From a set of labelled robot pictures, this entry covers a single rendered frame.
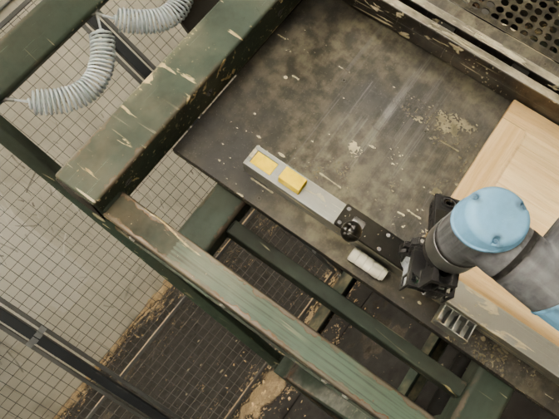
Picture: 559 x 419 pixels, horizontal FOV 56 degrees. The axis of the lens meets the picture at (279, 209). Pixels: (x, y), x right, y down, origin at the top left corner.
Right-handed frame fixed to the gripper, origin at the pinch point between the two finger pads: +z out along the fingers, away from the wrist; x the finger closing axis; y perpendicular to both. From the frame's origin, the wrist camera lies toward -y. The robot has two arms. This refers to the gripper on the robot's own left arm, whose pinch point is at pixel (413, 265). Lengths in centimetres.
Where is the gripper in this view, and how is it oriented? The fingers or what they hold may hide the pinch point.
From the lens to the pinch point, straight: 95.5
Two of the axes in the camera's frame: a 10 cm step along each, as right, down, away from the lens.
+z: -0.4, 3.2, 9.5
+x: 9.6, 2.6, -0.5
